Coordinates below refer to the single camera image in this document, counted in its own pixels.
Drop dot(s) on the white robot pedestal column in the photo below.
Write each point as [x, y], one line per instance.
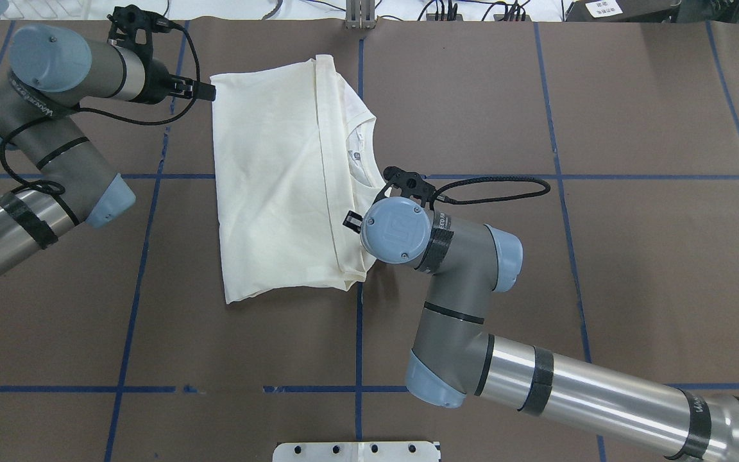
[358, 451]

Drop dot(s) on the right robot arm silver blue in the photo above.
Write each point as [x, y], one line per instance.
[453, 357]

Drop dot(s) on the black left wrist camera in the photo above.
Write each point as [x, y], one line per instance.
[133, 28]

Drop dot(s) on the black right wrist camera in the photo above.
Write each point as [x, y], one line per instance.
[410, 185]

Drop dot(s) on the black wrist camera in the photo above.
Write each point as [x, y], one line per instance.
[410, 185]
[133, 28]

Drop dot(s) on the white long-sleeve cat shirt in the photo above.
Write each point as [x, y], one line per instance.
[293, 154]

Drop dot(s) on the aluminium frame post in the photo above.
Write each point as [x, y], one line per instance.
[360, 15]

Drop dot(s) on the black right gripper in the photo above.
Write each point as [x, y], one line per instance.
[351, 222]

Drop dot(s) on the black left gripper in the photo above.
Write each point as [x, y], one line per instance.
[155, 85]

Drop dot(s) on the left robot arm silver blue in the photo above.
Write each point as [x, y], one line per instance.
[62, 179]

